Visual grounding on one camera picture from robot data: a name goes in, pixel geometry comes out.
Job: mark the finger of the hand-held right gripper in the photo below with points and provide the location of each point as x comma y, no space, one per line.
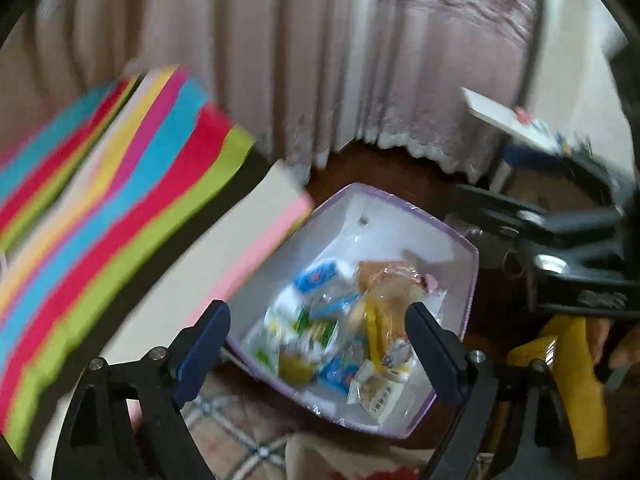
500,205
585,266

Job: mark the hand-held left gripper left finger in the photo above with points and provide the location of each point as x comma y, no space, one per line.
200,357

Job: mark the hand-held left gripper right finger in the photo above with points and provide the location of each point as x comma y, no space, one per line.
434,355

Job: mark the yellow snack packet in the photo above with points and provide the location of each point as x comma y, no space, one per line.
380,332

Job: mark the white packet of round cookies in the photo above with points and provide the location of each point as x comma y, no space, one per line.
376,395

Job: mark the bread packet with orange label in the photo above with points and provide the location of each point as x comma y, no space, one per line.
387,285

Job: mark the yellow-green snack packet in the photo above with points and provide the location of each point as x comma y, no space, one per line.
296,366

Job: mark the clear packet with blue trim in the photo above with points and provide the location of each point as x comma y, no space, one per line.
336,372

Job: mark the white box with purple rim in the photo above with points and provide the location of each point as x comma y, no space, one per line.
400,222

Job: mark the green and white snack packet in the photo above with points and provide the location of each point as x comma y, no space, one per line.
307,330

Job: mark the clear packet with blue top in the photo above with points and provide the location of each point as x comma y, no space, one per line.
316,279

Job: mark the person's right hand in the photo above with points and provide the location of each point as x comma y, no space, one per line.
602,336

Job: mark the cardboard box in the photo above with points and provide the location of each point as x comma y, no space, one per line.
542,192

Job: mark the plaid floor mat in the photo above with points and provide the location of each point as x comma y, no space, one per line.
235,430

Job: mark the white shelf board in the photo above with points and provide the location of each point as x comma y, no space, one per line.
495,110

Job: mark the beige cloth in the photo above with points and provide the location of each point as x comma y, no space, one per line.
345,460

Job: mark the striped colourful blanket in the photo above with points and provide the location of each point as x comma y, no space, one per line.
100,210

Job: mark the pale pink curtain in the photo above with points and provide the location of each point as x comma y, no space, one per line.
300,60

